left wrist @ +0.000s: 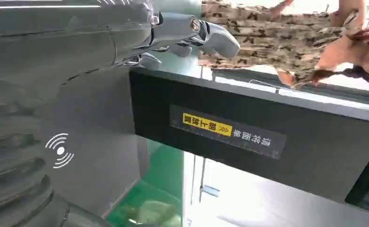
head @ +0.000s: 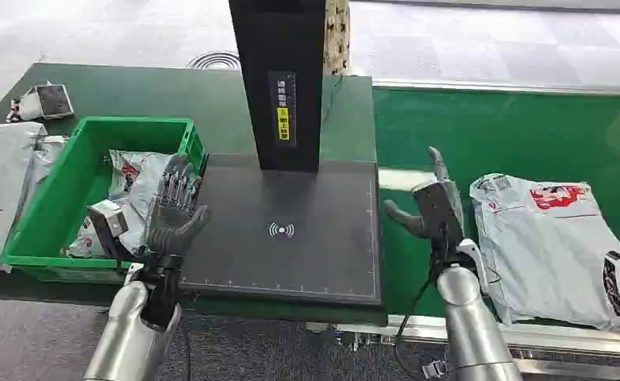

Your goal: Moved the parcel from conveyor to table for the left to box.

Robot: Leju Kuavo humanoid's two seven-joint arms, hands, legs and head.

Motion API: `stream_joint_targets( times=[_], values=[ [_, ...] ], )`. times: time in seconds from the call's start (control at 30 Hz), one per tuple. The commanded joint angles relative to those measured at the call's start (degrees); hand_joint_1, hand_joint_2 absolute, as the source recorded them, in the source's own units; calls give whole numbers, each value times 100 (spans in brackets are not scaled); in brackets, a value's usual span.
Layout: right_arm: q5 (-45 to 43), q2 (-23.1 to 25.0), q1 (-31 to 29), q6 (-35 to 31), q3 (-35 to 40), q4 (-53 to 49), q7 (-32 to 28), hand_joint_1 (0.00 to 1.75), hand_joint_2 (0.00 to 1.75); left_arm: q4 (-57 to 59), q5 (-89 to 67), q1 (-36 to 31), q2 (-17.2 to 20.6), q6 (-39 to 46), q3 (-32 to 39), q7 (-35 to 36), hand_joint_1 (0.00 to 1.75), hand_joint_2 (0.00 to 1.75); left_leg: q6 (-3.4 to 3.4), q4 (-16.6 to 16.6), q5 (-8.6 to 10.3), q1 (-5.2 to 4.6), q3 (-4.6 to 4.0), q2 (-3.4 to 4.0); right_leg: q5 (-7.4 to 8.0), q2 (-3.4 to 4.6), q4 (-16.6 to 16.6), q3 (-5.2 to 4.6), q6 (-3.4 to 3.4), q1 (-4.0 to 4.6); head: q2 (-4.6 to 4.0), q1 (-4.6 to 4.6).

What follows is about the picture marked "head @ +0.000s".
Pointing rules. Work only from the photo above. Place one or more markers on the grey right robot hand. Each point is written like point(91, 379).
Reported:
point(438, 207)

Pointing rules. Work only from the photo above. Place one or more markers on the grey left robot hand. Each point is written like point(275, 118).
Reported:
point(173, 231)

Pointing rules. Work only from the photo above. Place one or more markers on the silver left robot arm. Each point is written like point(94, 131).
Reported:
point(131, 326)

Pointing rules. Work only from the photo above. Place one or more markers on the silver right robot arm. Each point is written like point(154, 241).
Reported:
point(472, 326)

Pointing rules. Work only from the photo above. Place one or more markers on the grey parcel bag in crate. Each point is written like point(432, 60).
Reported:
point(131, 200)

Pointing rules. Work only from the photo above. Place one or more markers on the green conveyor belt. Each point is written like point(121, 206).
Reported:
point(509, 179)

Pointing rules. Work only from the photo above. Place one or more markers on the green plastic crate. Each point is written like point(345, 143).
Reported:
point(67, 221)

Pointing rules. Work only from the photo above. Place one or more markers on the black scanner platform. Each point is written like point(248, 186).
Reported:
point(288, 236)

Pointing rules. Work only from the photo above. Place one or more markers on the large grey parcel bag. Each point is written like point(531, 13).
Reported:
point(551, 252)

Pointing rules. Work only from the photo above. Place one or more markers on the crumpled grey plastic bag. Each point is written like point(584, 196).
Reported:
point(44, 158)

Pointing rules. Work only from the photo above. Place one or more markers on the small black-screen device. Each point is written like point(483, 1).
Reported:
point(52, 101)

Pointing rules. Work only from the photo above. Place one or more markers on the black scanner column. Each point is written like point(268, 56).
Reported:
point(283, 79)

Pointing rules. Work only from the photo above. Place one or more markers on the patterned cardboard box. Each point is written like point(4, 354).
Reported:
point(336, 37)

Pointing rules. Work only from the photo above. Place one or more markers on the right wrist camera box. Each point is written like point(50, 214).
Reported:
point(475, 257)

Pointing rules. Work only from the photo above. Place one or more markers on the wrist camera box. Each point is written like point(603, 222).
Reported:
point(475, 257)
point(108, 223)

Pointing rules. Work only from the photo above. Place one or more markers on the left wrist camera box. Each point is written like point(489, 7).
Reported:
point(108, 223)

